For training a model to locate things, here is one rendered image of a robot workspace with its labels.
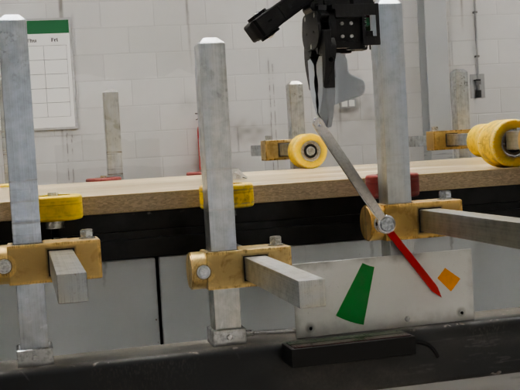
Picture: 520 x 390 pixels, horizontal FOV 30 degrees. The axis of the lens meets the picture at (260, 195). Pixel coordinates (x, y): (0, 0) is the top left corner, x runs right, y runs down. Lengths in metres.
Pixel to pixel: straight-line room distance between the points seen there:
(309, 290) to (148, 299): 0.50
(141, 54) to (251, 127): 1.15
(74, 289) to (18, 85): 0.35
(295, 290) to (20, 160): 0.40
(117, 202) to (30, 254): 0.24
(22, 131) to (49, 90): 7.17
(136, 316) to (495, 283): 0.60
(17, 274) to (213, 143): 0.30
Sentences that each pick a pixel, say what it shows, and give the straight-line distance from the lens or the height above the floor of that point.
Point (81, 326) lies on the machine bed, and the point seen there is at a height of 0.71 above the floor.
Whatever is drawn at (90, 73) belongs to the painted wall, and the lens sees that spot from 8.44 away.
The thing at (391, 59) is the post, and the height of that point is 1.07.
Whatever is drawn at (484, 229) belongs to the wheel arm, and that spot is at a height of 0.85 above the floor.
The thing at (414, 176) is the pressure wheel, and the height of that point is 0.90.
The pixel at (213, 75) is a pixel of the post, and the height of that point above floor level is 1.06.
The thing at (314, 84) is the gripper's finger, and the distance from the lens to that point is 1.25.
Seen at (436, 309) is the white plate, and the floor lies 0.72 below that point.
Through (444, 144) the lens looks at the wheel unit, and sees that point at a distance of 2.56.
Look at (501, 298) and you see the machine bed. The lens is 1.67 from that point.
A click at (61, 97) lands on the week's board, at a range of 8.41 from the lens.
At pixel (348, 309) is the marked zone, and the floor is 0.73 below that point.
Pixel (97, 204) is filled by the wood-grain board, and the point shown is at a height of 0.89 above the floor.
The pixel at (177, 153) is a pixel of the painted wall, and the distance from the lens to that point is 8.46.
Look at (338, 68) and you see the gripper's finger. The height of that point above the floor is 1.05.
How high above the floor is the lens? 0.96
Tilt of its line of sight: 3 degrees down
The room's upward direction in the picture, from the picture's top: 3 degrees counter-clockwise
